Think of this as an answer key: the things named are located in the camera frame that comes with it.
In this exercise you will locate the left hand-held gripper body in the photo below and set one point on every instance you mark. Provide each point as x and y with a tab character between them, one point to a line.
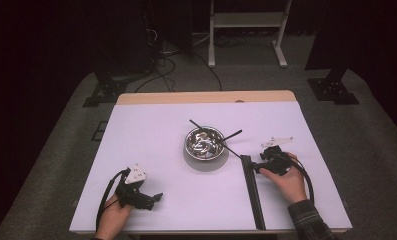
132	193

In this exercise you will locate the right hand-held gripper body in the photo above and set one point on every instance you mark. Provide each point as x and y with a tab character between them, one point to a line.
276	161

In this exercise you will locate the steel bowl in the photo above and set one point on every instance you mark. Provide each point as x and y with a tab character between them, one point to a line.
204	145

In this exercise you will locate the person's right hand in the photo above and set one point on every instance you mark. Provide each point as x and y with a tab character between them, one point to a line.
291	186

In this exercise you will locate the person's left hand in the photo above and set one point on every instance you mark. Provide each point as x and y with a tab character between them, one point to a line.
112	220

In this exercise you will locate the white table sheet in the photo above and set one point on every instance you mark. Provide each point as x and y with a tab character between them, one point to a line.
152	140

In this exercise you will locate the wooden table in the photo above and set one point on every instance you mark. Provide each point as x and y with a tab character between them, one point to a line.
186	97

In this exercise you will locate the white metal stand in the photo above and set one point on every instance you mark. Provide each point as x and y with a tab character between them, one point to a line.
246	19

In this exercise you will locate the black stand with base plate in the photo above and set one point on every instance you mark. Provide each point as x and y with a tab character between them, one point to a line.
332	90
106	91

